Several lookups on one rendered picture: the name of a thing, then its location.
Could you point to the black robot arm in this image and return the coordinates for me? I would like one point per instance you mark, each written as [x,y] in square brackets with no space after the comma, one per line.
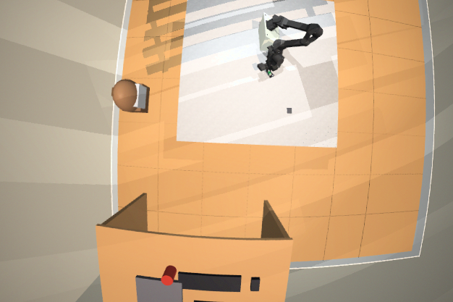
[275,52]

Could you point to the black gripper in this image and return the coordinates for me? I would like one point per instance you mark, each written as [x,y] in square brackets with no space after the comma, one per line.
[262,66]

